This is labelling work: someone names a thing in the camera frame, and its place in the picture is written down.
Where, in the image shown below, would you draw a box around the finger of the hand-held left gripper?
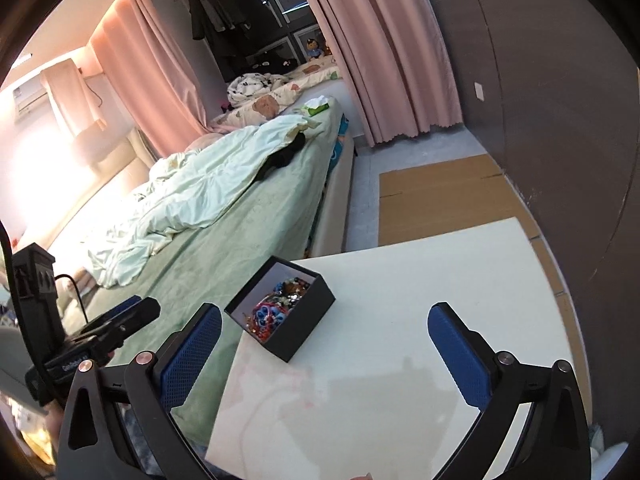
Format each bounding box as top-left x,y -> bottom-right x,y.
81,296 -> 162,354
81,295 -> 144,333

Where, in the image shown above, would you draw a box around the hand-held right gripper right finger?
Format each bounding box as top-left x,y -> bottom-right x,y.
427,301 -> 595,480

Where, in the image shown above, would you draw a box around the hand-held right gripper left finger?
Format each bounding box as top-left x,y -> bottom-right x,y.
54,302 -> 223,480

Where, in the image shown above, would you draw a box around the black jewelry box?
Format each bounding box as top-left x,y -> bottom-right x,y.
224,255 -> 337,363

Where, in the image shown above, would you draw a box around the person's left hand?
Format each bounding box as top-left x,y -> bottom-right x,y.
45,401 -> 65,462

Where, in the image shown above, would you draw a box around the light green duvet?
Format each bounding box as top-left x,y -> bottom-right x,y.
87,114 -> 321,288

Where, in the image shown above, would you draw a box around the green bedsheet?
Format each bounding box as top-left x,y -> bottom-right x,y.
60,97 -> 346,461

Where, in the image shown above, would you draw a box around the beige headboard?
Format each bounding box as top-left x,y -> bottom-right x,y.
127,127 -> 166,171

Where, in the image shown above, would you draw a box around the brown cardboard sheet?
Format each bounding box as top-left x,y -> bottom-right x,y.
377,154 -> 576,321

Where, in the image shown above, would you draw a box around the pink pillow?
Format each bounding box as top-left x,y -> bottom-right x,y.
185,132 -> 226,153

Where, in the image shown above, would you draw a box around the black garment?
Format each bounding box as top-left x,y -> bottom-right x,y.
256,132 -> 307,181

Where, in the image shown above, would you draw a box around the white air conditioner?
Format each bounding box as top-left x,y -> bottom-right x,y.
10,75 -> 56,123

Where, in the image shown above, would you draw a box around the pink curtain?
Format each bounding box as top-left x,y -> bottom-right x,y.
285,0 -> 463,148
90,0 -> 221,158

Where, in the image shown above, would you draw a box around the colourful printed mattress cover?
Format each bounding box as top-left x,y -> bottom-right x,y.
307,115 -> 351,246

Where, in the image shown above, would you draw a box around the white black-patterned blanket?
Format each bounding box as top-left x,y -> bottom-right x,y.
227,72 -> 288,106

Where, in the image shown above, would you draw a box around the green tissue pack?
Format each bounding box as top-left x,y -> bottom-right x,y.
300,95 -> 332,118

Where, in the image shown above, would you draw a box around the cream printed blanket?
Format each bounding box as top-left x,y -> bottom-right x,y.
210,55 -> 346,133

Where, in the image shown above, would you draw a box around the dark hanging clothes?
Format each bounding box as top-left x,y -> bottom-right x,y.
187,0 -> 266,61

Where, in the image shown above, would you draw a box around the black cable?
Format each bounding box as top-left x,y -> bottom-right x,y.
52,272 -> 91,323

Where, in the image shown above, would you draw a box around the white bed frame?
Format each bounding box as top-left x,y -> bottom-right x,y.
310,137 -> 357,256

